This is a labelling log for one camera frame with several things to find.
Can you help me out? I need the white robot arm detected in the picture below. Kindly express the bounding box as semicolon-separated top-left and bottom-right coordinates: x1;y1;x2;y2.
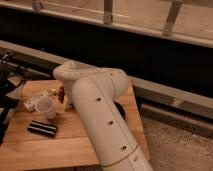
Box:
53;61;154;171

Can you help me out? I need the dark ceramic bowl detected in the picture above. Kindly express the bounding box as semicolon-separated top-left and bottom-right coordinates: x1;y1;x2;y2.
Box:
114;101;126;119

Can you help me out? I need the brown triangular wedge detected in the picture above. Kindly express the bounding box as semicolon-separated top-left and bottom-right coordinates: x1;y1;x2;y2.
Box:
58;86;65;103

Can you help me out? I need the translucent plastic cup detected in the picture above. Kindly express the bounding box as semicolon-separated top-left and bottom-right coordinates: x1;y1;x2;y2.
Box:
35;96;56;119

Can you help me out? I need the black equipment with cables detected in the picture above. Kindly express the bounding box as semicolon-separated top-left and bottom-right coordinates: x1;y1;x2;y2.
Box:
0;53;25;145

